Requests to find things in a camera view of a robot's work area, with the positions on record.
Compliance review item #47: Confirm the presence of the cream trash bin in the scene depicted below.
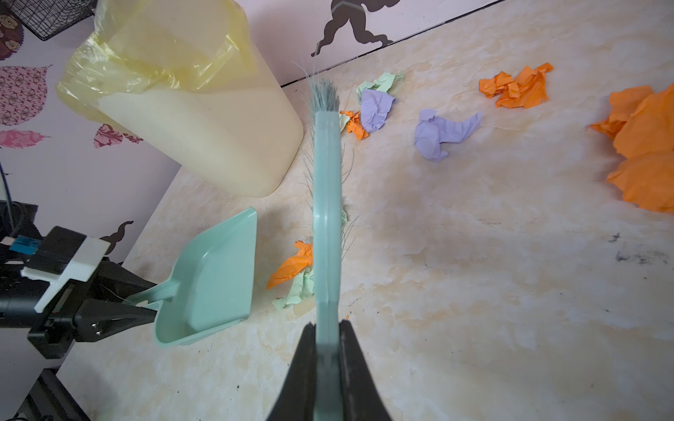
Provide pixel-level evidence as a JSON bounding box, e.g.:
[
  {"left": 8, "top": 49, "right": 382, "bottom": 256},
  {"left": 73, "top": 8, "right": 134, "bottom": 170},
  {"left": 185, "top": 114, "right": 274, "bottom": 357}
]
[{"left": 98, "top": 76, "right": 304, "bottom": 198}]

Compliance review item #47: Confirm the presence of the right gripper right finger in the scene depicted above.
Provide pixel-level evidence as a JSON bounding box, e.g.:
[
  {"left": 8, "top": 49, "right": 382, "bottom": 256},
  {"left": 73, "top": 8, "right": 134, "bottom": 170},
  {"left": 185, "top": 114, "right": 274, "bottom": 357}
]
[{"left": 339, "top": 320, "right": 392, "bottom": 421}]

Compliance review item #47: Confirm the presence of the green hand brush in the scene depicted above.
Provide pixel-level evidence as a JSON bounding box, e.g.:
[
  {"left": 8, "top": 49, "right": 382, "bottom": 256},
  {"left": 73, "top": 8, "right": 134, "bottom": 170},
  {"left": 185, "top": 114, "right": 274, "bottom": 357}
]
[{"left": 309, "top": 75, "right": 344, "bottom": 420}]

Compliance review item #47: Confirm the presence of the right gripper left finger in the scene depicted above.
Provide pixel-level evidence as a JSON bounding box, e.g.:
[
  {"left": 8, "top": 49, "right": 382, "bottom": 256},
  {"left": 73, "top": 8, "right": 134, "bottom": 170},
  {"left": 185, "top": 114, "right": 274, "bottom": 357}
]
[{"left": 267, "top": 323, "right": 318, "bottom": 421}]

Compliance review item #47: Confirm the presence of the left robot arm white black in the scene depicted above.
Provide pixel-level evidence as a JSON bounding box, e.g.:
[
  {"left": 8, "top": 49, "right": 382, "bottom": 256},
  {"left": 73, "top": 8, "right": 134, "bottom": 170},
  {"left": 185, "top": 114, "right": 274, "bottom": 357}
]
[{"left": 1, "top": 196, "right": 156, "bottom": 360}]

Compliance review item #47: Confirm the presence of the large orange paper scrap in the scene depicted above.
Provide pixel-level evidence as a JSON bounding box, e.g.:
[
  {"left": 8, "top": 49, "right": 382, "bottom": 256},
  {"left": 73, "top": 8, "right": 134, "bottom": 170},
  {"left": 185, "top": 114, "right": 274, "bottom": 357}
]
[{"left": 591, "top": 85, "right": 673, "bottom": 214}]

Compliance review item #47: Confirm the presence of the purple paper scrap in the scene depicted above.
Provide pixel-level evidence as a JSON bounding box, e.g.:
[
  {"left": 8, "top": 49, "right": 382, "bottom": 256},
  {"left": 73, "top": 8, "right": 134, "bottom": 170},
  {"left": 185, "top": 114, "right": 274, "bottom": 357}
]
[{"left": 414, "top": 109, "right": 483, "bottom": 162}]

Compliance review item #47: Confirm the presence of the black wire basket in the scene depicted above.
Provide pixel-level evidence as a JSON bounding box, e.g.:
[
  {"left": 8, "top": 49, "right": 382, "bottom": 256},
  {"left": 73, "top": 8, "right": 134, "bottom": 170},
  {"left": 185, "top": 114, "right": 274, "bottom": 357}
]
[{"left": 1, "top": 0, "right": 98, "bottom": 41}]

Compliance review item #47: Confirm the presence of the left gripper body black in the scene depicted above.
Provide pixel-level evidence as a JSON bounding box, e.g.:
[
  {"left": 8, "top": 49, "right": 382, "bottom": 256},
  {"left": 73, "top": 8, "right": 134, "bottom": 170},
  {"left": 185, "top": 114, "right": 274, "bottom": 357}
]
[{"left": 1, "top": 252, "right": 100, "bottom": 360}]

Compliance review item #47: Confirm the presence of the yellow bin liner bag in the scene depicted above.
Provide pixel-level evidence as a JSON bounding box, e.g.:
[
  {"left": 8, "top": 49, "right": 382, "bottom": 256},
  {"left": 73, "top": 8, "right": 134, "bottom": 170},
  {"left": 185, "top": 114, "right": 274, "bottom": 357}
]
[{"left": 56, "top": 1, "right": 257, "bottom": 133}]

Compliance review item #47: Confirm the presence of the green plastic dustpan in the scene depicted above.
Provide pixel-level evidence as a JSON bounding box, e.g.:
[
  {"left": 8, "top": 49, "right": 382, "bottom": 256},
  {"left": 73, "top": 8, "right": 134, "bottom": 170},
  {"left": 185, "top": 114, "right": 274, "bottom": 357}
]
[{"left": 125, "top": 208, "right": 258, "bottom": 347}]

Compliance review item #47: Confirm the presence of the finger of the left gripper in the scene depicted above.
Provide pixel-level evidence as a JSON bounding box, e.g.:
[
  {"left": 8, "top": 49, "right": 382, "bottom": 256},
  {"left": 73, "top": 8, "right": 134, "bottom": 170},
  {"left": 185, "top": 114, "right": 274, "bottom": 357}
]
[
  {"left": 73, "top": 299, "right": 156, "bottom": 343},
  {"left": 96, "top": 261, "right": 156, "bottom": 300}
]

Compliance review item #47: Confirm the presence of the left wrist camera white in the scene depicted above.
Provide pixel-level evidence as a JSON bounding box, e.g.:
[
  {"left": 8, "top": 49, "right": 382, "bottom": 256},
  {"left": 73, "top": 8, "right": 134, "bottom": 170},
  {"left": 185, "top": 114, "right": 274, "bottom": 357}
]
[{"left": 9, "top": 226, "right": 111, "bottom": 314}]

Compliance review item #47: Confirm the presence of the orange green paper scrap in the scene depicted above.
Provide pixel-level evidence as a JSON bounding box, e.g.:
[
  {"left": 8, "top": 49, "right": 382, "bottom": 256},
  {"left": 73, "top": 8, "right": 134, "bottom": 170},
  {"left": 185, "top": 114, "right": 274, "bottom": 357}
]
[{"left": 266, "top": 240, "right": 315, "bottom": 311}]

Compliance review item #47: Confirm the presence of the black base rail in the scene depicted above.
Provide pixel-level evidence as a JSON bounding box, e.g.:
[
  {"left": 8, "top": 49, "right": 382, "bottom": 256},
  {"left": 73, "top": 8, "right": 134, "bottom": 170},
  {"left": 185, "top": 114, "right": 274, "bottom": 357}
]
[{"left": 10, "top": 368, "right": 91, "bottom": 421}]

